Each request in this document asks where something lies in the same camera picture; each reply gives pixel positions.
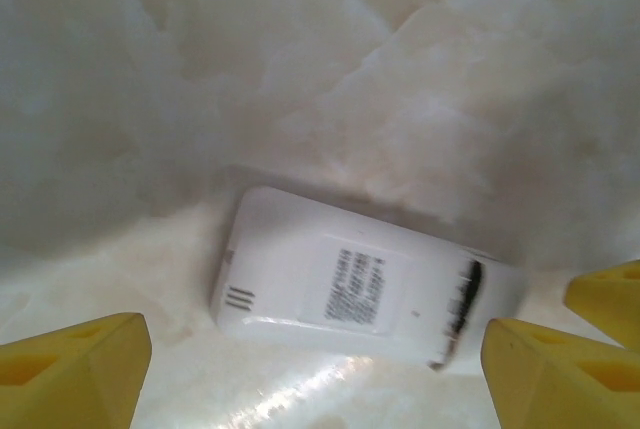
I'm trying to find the white remote with label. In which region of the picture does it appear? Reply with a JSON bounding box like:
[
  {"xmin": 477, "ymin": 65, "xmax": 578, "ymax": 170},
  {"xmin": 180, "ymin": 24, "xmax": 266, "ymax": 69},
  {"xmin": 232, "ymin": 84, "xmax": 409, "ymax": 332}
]
[{"xmin": 208, "ymin": 186, "xmax": 526, "ymax": 373}]

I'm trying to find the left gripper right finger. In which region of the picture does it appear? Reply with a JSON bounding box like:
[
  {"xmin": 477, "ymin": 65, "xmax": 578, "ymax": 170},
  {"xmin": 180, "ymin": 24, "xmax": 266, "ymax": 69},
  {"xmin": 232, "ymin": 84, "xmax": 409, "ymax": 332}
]
[{"xmin": 480, "ymin": 317, "xmax": 640, "ymax": 429}]

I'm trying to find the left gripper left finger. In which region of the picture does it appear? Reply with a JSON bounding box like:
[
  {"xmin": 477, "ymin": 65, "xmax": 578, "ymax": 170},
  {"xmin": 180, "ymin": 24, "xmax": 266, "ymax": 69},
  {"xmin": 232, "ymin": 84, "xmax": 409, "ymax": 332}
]
[{"xmin": 0, "ymin": 312, "xmax": 153, "ymax": 429}]

